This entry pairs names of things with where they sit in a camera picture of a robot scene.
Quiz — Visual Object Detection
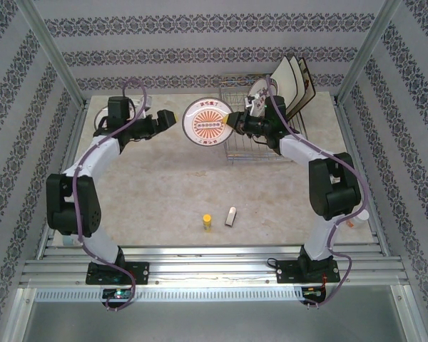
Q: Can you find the round plate orange sunburst print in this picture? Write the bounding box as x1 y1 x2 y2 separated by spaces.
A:
182 96 233 147

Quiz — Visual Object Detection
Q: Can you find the metal wire dish rack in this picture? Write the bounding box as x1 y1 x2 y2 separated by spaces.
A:
219 73 310 163

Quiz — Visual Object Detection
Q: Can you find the square flower print plate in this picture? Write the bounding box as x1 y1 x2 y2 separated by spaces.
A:
295 58 317 120

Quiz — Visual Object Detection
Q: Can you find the small white block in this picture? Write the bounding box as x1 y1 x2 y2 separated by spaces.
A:
223 206 238 228

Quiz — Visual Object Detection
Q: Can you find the white capped clear bottle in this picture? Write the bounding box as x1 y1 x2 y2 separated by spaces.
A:
345 209 370 229

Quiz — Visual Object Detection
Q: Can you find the grey metal panel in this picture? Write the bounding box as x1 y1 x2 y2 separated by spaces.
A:
16 286 414 342

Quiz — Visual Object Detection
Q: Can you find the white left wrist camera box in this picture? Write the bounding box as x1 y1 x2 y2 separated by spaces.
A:
130 95 153 112

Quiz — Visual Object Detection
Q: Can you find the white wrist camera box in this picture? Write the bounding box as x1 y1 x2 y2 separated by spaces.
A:
243 90 269 109
130 95 153 112

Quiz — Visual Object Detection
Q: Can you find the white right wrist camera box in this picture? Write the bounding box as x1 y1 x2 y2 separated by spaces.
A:
243 90 269 109

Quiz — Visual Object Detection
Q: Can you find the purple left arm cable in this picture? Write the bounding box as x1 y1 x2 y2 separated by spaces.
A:
74 77 148 313

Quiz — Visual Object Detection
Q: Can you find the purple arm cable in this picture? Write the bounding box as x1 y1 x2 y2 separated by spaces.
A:
265 74 368 311
74 77 148 313

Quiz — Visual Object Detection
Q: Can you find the aluminium side rail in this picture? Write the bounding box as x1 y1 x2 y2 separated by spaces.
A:
332 95 392 257
35 99 91 259

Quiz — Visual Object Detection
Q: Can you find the aluminium frame post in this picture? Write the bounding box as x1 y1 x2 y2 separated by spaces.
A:
16 0 90 110
337 0 404 106

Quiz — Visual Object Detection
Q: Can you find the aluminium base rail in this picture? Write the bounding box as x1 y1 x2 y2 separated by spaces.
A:
19 244 409 286

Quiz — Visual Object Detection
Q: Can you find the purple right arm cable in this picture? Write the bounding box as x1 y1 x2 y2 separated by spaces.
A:
265 74 368 311

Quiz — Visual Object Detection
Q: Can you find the white slotted cable duct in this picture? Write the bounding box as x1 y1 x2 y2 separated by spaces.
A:
34 287 306 302

